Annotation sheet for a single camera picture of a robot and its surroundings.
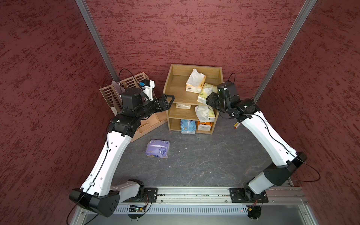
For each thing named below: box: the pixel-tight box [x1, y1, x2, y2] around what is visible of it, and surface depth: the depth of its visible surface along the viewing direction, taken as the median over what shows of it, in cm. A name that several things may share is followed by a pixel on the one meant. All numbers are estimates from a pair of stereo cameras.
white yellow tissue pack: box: [195, 105, 216, 123], surface depth 85 cm
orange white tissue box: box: [185, 68, 207, 94], surface depth 81 cm
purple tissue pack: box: [145, 139, 171, 159], surface depth 88 cm
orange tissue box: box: [196, 120, 212, 132], surface depth 97 cm
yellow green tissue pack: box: [197, 82, 218, 105], surface depth 75 cm
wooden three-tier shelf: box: [163, 63, 224, 135], surface depth 86 cm
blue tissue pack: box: [180, 119, 197, 135], surface depth 99 cm
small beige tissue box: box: [176, 103, 192, 110], surface depth 91 cm
